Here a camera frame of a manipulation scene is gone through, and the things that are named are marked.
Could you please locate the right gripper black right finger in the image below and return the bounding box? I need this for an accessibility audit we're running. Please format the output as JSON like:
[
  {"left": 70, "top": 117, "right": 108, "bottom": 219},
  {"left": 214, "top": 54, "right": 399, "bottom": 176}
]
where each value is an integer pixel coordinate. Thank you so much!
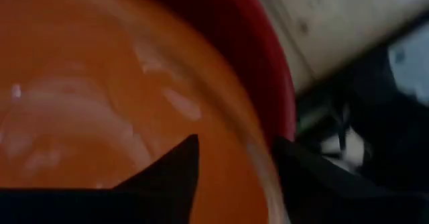
[{"left": 271, "top": 136, "right": 429, "bottom": 224}]

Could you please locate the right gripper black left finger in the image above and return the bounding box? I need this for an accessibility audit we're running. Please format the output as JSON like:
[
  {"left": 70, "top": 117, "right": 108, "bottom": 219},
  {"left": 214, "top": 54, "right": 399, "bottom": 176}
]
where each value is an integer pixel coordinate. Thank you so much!
[{"left": 0, "top": 133, "right": 200, "bottom": 224}]

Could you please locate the orange plastic bowl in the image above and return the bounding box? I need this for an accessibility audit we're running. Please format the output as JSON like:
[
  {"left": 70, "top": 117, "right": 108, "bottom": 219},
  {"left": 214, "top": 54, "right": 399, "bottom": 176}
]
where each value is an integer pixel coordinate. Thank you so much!
[{"left": 0, "top": 0, "right": 290, "bottom": 224}]

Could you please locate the red plastic bowl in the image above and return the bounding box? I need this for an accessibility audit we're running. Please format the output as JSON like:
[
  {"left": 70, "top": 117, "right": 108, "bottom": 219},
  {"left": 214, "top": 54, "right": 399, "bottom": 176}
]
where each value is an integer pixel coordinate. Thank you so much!
[{"left": 127, "top": 0, "right": 298, "bottom": 148}]

